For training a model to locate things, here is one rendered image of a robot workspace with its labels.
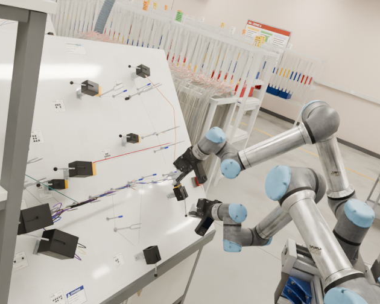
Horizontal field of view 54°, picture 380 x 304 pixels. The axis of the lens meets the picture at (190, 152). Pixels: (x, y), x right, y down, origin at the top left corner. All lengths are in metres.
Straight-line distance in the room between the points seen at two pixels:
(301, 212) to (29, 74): 0.84
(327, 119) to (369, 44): 8.22
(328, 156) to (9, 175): 1.20
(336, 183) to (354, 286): 0.66
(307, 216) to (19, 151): 0.81
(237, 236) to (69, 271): 0.64
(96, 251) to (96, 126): 0.49
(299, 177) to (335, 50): 8.56
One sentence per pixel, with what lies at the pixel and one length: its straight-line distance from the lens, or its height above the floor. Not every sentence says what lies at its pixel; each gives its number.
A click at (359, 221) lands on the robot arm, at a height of 1.35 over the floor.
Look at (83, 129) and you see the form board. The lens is 1.52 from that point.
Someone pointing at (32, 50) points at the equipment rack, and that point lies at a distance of 0.76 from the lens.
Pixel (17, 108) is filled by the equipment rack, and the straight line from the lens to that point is 0.79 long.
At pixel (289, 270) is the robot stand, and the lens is 1.67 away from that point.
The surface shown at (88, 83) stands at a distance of 1.49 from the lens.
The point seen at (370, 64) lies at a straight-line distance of 9.60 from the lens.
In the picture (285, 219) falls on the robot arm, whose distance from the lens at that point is 1.46.
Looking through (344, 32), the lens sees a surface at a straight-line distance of 9.73.
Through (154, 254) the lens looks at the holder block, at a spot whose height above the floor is 1.00.
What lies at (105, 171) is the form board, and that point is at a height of 1.23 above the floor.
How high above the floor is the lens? 1.90
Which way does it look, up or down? 20 degrees down
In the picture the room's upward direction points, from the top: 17 degrees clockwise
